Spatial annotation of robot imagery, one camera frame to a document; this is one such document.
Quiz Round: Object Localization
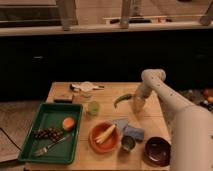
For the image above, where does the small metal cup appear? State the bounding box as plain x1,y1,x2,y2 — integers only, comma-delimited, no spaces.
121,136,136,152

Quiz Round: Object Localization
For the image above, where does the orange fruit half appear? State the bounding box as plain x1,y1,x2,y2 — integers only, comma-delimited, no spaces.
62,117,76,131

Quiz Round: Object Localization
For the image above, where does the metal fork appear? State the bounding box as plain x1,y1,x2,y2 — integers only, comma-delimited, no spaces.
33,135,71,157

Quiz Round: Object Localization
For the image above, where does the green plastic cup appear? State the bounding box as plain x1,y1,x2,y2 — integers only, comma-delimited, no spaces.
88,101,100,116

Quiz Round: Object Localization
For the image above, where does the bunch of dark grapes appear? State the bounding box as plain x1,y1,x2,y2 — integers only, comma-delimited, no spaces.
34,127,63,142

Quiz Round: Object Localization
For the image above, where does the green chili pepper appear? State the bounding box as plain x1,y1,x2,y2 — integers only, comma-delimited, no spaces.
114,94,133,108

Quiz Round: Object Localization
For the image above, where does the white citrus squeezer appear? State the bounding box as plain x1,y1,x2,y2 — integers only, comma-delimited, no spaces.
70,81,104,92

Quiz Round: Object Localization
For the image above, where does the yellow corn cob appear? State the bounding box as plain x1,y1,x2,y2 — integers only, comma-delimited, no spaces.
96,125,116,144

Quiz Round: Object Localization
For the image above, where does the dark purple bowl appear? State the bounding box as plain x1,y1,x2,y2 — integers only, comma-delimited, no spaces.
144,137,171,167

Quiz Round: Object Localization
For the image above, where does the blue cloth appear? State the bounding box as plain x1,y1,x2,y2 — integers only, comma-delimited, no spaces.
112,118,144,142

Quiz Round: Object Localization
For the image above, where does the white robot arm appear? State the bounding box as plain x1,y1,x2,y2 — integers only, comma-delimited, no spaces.
136,69,213,171

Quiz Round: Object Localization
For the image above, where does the green plastic tray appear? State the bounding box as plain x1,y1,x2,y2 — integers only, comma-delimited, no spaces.
18,103,83,164

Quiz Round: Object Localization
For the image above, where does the clear glass jar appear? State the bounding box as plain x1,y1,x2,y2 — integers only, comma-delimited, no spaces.
80,90,92,102

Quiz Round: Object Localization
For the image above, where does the orange bowl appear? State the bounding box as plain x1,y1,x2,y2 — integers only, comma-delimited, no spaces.
88,122,120,154

